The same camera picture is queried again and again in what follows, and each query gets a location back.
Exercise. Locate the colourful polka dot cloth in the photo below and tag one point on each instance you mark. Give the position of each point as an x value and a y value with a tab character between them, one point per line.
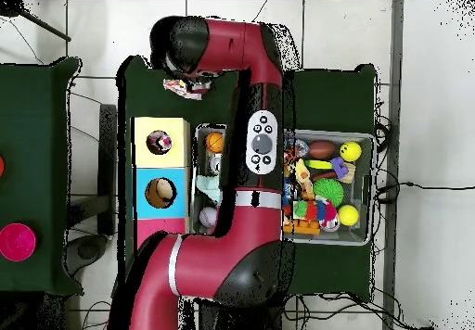
159	143
185	89

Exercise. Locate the small orange basketball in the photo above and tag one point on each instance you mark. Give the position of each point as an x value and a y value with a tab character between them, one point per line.
214	142

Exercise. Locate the black tripod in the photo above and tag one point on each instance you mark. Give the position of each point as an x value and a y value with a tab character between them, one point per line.
11	8

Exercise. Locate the yellow smiley ball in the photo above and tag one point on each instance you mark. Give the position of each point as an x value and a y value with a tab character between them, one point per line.
350	151

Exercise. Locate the small white ball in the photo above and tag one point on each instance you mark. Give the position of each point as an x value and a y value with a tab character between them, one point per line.
208	216

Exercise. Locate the green spiky ball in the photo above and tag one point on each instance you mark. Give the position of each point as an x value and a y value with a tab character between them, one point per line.
328	191

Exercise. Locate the pink disc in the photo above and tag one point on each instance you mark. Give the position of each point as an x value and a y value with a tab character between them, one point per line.
16	242

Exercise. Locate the multicolour fuzzy caterpillar toy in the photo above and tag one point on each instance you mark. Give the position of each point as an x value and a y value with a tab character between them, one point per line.
315	211

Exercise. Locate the brown toy football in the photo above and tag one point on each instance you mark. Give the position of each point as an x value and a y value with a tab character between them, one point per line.
322	149

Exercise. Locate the side table with green cloth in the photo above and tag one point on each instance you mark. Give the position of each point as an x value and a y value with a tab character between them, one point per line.
37	159

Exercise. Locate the wooden box with three holes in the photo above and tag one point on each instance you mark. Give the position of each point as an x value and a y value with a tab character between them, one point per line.
145	189

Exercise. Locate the red disc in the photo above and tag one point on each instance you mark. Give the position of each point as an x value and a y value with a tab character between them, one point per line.
1	166

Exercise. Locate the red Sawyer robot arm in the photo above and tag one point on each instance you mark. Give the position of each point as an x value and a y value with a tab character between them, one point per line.
237	48

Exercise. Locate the mint green cloth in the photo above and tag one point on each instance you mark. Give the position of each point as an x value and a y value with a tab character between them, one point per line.
210	189

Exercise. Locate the orange toy brick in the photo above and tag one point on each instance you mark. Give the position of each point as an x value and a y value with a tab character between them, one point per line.
300	228

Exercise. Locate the clear mesh bin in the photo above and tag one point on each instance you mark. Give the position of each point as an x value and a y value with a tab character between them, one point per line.
364	233

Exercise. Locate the plain yellow ball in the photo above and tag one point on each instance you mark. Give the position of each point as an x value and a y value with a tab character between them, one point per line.
348	215

